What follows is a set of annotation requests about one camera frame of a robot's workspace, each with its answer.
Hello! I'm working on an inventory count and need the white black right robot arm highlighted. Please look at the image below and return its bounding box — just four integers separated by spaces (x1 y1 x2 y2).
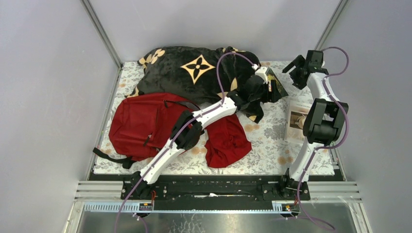
278 50 348 200

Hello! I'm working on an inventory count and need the green dark cover book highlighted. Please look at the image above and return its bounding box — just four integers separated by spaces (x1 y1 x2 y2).
266 68 289 103

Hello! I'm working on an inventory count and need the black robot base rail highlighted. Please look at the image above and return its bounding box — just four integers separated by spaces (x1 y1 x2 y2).
120 172 310 211

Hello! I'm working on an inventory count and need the red student backpack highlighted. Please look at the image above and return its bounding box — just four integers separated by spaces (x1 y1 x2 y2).
93 93 199 169

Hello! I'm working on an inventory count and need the black floral plush blanket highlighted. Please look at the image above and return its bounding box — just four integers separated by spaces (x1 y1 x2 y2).
126 46 260 105

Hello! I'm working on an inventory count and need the red cloth garment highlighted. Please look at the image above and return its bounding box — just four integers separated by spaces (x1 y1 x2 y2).
205 114 252 168

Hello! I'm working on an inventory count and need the white beige cover book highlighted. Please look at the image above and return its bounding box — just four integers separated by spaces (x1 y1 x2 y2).
284 100 311 144

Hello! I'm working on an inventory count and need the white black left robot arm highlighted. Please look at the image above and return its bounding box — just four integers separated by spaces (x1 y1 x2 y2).
130 67 289 200

